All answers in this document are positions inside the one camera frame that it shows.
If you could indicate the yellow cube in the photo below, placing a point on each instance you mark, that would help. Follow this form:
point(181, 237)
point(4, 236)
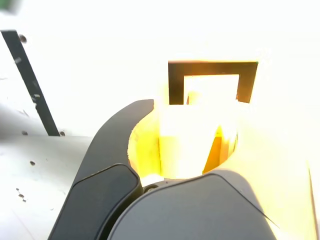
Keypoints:
point(190, 142)

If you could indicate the black tape square outline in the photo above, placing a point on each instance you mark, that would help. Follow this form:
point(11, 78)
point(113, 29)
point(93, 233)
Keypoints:
point(212, 68)

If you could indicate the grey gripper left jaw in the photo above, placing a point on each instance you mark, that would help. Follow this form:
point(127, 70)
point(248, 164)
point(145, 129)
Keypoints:
point(100, 175)

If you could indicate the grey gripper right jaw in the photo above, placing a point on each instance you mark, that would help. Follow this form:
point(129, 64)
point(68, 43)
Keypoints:
point(187, 212)

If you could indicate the black tape strip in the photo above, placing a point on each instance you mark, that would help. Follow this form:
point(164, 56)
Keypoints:
point(27, 77)

